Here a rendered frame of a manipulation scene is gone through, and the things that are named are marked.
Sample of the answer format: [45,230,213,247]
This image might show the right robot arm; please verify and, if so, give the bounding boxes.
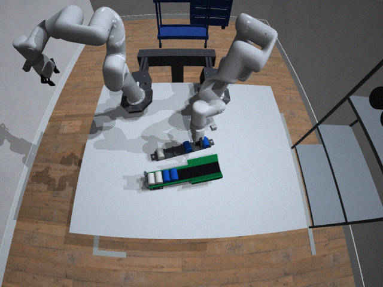
[13,5,145,105]

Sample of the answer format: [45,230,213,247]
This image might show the grey cylinder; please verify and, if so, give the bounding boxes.
[154,172,163,184]
[147,173,156,185]

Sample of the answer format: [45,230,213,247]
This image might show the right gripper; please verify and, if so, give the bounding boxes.
[33,54,60,86]

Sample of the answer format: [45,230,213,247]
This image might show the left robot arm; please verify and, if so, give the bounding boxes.
[191,13,278,131]

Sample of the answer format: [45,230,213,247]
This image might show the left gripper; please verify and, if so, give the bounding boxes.
[190,122,205,146]

